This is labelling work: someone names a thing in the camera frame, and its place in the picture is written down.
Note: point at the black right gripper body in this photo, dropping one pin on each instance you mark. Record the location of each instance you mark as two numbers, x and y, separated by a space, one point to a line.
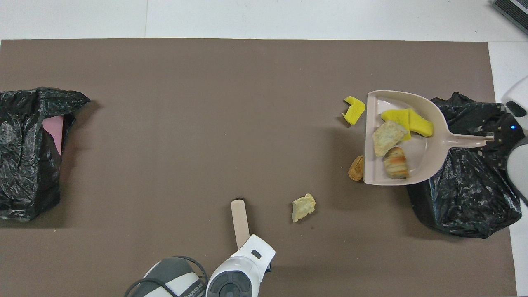
508 134

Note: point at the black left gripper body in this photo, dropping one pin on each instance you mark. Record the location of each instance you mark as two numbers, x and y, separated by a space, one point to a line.
267 268

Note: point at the beige plastic dustpan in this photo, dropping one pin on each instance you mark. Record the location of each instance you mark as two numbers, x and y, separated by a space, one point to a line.
429 161

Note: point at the pale foam piece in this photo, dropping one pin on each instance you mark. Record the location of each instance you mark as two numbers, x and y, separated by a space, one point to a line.
303 207

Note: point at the yellow sponge piece green layer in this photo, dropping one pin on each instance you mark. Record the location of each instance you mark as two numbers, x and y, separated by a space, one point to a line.
421 125

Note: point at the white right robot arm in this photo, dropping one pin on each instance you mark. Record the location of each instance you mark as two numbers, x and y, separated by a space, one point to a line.
517 165

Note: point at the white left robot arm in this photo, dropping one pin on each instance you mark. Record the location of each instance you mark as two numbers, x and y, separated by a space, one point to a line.
235 272

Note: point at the black trash bag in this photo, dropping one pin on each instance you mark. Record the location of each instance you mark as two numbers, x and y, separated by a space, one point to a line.
24 177
466 198

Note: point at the pink bin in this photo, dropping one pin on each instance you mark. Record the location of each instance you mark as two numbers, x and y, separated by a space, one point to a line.
55 132

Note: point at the grey ribbed device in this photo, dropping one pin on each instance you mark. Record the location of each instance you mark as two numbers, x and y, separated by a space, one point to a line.
513 10

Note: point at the yellow bent sponge piece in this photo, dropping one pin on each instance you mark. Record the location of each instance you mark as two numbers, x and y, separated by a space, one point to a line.
354 112

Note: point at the brown paper table mat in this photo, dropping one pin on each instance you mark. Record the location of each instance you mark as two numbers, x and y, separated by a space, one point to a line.
165 123

